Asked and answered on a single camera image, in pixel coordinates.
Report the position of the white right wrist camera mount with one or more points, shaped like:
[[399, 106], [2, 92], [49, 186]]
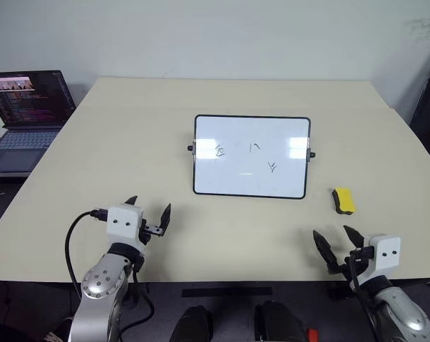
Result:
[[386, 253]]

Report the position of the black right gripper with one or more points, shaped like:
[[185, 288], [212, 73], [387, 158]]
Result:
[[362, 258]]

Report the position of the small red object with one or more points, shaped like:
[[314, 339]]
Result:
[[312, 335]]

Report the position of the black-framed small whiteboard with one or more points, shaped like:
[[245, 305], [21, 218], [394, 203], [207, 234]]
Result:
[[250, 156]]

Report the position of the open grey laptop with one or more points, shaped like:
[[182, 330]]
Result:
[[25, 117]]

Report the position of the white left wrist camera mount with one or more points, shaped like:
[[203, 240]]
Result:
[[123, 222]]

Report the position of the dark rounded shape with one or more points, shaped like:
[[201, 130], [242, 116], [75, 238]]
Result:
[[193, 326]]

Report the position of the yellow and black eraser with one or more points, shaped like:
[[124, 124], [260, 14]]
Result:
[[344, 200]]

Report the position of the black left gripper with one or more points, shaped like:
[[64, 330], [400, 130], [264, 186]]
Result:
[[154, 231]]

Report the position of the black upright panel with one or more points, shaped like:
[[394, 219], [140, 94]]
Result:
[[426, 107]]

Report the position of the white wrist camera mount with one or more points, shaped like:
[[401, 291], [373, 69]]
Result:
[[123, 222], [386, 253]]

